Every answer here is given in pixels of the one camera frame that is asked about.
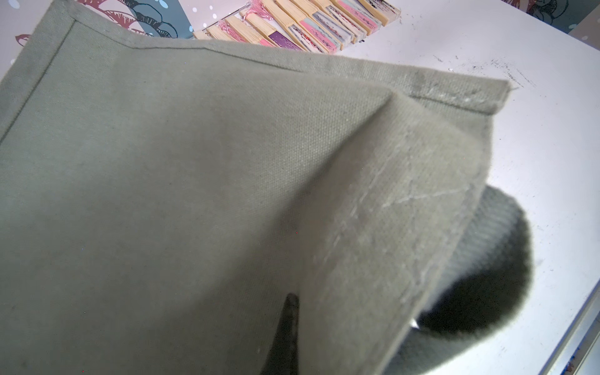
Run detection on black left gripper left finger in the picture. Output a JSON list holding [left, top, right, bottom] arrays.
[[260, 293, 299, 375]]

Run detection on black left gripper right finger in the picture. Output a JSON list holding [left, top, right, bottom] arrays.
[[385, 186, 533, 374]]

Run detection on green canvas tote bag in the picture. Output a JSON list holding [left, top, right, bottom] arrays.
[[1, 1, 510, 374]]

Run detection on grey pink folding fan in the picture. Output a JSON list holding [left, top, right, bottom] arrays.
[[292, 0, 354, 50]]

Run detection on pink tassel folding fan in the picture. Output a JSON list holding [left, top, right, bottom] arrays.
[[331, 0, 381, 35]]

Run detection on red blossom white folding fan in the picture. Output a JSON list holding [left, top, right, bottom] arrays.
[[260, 0, 328, 54]]

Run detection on pink striped folding fan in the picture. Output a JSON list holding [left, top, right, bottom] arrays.
[[275, 0, 341, 54]]

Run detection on pink wooden folding fan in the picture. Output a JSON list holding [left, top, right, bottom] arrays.
[[193, 31, 212, 40]]

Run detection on black grey wooden folding fan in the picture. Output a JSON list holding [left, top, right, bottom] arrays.
[[206, 25, 236, 42]]

